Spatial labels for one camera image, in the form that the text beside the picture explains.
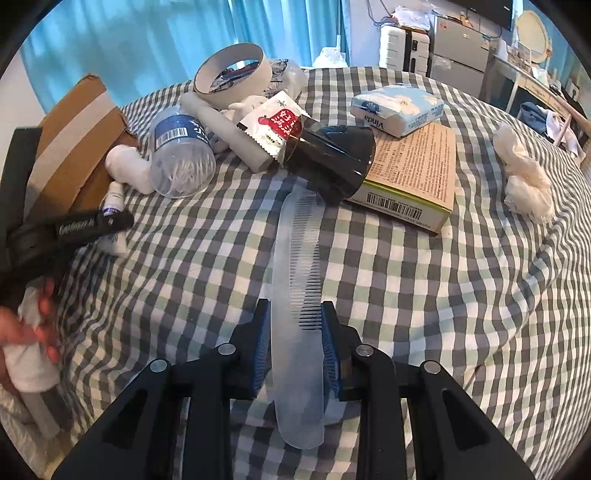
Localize wooden desk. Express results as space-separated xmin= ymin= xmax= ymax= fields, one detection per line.
xmin=489 ymin=48 xmax=591 ymax=155

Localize translucent white comb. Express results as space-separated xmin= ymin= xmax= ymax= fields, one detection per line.
xmin=270 ymin=187 xmax=328 ymax=450

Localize flat brown paper box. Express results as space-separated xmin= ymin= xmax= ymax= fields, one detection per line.
xmin=344 ymin=121 xmax=458 ymax=237

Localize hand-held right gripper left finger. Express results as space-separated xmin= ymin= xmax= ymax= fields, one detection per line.
xmin=51 ymin=299 xmax=271 ymax=480

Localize small grey fridge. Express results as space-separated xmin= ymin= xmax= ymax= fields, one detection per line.
xmin=427 ymin=13 xmax=498 ymax=101

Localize white and blue tissue pack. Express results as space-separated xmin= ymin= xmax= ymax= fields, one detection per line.
xmin=350 ymin=84 xmax=445 ymax=138

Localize wooden chair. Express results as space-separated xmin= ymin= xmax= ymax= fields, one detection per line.
xmin=549 ymin=111 xmax=589 ymax=160

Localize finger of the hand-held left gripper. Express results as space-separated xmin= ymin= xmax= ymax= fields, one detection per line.
xmin=9 ymin=208 xmax=136 ymax=265

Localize small white bottle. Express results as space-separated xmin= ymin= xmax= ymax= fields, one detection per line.
xmin=97 ymin=181 xmax=129 ymax=257

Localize white plastic bag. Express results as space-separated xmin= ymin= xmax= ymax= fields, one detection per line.
xmin=313 ymin=46 xmax=348 ymax=69

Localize clear printed plastic bag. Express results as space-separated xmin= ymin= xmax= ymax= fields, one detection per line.
xmin=265 ymin=58 xmax=308 ymax=101

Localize blue curtain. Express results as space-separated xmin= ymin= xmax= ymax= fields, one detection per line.
xmin=19 ymin=0 xmax=352 ymax=114

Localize grey-white foam cylinder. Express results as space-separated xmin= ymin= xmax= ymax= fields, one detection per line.
xmin=179 ymin=91 xmax=274 ymax=175

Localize white suitcase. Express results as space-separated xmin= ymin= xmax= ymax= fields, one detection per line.
xmin=379 ymin=22 xmax=435 ymax=75

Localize clear bag of small things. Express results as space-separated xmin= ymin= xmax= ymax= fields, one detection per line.
xmin=392 ymin=6 xmax=438 ymax=29

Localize round white framed mirror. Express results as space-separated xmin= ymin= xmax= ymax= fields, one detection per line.
xmin=193 ymin=43 xmax=269 ymax=110

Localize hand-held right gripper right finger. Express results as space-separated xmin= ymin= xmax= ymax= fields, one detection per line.
xmin=321 ymin=301 xmax=525 ymax=480

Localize person's left hand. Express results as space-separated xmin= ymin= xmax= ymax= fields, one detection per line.
xmin=0 ymin=279 xmax=63 ymax=400

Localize oval white mirror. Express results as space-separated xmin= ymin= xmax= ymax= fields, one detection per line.
xmin=514 ymin=10 xmax=553 ymax=57

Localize black cylindrical cup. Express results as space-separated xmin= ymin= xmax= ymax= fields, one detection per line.
xmin=277 ymin=116 xmax=378 ymax=207

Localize brown cardboard box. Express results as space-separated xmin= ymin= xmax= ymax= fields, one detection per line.
xmin=25 ymin=75 xmax=131 ymax=220

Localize clear cotton swab container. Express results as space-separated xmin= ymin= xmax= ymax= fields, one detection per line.
xmin=149 ymin=106 xmax=218 ymax=200

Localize blue clothes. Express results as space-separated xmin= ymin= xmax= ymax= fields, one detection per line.
xmin=521 ymin=102 xmax=585 ymax=153

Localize white tissue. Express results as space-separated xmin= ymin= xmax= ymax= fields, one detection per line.
xmin=493 ymin=126 xmax=556 ymax=225
xmin=4 ymin=277 xmax=62 ymax=394

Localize red and white packet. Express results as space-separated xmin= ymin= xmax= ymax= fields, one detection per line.
xmin=237 ymin=91 xmax=303 ymax=161

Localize black wall television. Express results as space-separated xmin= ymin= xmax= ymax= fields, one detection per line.
xmin=475 ymin=0 xmax=515 ymax=31

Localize white plaster figurine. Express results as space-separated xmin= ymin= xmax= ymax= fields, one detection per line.
xmin=105 ymin=144 xmax=156 ymax=195

